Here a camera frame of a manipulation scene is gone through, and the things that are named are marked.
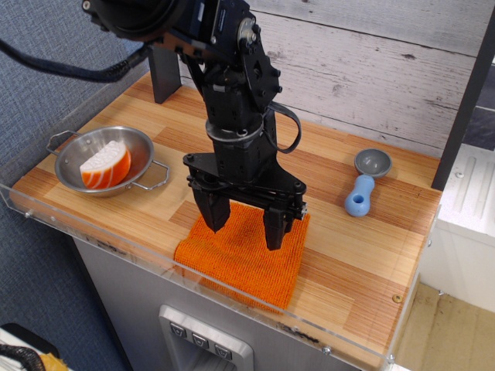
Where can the steel bowl with handles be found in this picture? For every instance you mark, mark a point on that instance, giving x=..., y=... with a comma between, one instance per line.
x=73, y=149

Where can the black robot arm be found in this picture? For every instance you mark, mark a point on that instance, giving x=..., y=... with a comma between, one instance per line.
x=220, y=43

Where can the white appliance at right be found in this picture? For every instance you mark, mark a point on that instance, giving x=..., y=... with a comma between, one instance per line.
x=459, y=257

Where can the clear acrylic guard rail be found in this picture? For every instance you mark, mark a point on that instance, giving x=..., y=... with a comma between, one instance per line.
x=358, y=355

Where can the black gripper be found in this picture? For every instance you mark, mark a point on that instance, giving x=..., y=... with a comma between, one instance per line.
x=249, y=173

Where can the silver button control panel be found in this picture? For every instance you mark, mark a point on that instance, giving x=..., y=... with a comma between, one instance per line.
x=196, y=345

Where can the dark grey left post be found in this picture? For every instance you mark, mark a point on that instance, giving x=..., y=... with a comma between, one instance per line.
x=164, y=70

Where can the blue spoon with grey scoop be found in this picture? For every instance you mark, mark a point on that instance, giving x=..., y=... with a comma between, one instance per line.
x=371, y=164

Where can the orange knitted cloth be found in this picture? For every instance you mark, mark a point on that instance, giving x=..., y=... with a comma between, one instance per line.
x=237, y=262

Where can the dark grey right post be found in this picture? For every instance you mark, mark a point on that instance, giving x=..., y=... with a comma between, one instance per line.
x=471, y=95

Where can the grey metal cabinet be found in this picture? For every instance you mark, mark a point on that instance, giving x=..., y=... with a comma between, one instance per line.
x=132, y=294

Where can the orange white salmon sushi toy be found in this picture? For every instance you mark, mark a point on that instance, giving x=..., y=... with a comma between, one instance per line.
x=108, y=167

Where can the dark grey post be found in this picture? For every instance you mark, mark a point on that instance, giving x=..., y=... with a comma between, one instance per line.
x=471, y=95
x=164, y=70

